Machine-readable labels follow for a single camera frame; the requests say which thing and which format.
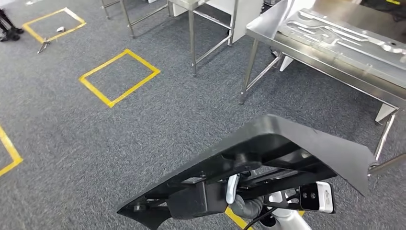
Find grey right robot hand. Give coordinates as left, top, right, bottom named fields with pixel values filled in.
left=226, top=173, right=265, bottom=219

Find black plastic frame part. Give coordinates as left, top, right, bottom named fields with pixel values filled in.
left=116, top=114, right=378, bottom=230

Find stainless steel workbench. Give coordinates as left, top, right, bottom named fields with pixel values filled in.
left=238, top=0, right=406, bottom=177

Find yellow floor tape square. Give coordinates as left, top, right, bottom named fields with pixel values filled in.
left=79, top=48, right=161, bottom=109
left=22, top=7, right=87, bottom=44
left=224, top=206, right=305, bottom=230
left=0, top=125, right=24, bottom=177

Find stamped grey metal plate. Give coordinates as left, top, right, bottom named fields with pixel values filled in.
left=277, top=8, right=406, bottom=90

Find white cabinet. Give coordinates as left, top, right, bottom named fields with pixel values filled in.
left=172, top=0, right=264, bottom=44

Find small metal hand tool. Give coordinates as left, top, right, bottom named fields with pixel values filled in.
left=37, top=38, right=51, bottom=55

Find black tripod legs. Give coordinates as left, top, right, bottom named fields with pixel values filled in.
left=0, top=8, right=24, bottom=42

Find black camera cable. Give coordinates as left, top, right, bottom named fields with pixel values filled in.
left=244, top=206, right=280, bottom=230

